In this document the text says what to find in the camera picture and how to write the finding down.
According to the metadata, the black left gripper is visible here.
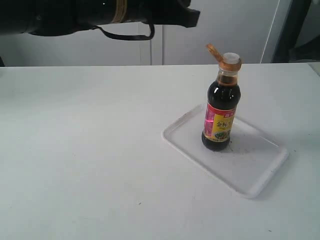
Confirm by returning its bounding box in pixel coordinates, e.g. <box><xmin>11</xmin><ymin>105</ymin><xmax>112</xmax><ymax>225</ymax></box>
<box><xmin>124</xmin><ymin>0</ymin><xmax>201</xmax><ymax>28</ymax></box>

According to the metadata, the dark soy sauce bottle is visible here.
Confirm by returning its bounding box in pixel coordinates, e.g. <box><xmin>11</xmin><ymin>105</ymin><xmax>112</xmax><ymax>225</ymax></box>
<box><xmin>201</xmin><ymin>43</ymin><xmax>242</xmax><ymax>152</ymax></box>

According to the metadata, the white rectangular foam tray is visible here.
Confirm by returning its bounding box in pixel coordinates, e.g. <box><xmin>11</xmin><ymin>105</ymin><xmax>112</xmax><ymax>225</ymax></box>
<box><xmin>162</xmin><ymin>103</ymin><xmax>289</xmax><ymax>199</ymax></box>

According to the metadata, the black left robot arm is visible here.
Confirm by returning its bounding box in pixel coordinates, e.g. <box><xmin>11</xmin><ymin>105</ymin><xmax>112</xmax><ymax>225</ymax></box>
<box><xmin>0</xmin><ymin>0</ymin><xmax>201</xmax><ymax>37</ymax></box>

